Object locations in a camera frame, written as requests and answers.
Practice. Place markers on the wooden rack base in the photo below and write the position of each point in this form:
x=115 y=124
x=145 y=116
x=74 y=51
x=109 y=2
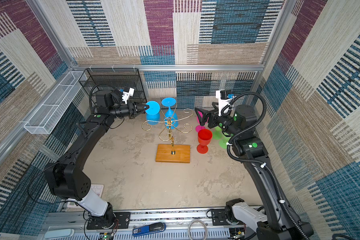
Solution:
x=173 y=154

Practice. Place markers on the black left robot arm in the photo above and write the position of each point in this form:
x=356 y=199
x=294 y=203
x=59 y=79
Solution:
x=65 y=177

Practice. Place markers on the white pink calculator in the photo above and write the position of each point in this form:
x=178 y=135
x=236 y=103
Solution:
x=98 y=189

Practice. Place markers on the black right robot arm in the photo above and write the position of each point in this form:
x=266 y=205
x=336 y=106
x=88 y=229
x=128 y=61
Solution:
x=237 y=117

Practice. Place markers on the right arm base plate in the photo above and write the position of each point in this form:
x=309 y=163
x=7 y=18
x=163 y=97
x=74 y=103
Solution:
x=218 y=217

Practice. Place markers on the aluminium mounting rail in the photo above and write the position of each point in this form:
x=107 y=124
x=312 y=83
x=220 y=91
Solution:
x=182 y=224

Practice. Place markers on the green wine glass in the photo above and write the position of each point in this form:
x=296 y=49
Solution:
x=217 y=133
x=223 y=142

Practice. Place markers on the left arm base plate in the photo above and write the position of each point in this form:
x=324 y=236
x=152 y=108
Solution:
x=122 y=221

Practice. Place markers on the light blue flat device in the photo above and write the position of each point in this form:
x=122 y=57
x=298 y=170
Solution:
x=57 y=234

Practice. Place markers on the red wine glass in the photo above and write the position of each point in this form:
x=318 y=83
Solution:
x=204 y=138

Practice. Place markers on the white wire basket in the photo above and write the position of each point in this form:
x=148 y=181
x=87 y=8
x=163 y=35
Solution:
x=46 y=117

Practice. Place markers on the magenta wine glass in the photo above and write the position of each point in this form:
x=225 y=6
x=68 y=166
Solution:
x=199 y=127

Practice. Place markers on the black mesh shelf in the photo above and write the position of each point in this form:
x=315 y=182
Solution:
x=95 y=79

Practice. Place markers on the blue wine glass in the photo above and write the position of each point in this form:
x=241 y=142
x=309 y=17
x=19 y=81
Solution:
x=171 y=104
x=153 y=113

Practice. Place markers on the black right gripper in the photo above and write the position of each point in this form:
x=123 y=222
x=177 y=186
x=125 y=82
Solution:
x=213 y=117

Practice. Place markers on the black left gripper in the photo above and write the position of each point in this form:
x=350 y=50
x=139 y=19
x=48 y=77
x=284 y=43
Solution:
x=132 y=110

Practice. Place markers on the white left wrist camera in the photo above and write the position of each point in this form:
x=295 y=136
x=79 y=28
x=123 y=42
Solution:
x=127 y=93

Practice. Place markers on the blue black stapler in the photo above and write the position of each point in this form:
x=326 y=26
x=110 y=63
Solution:
x=149 y=229

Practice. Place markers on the gold wire glass rack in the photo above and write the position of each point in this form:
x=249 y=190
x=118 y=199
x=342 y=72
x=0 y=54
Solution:
x=167 y=135

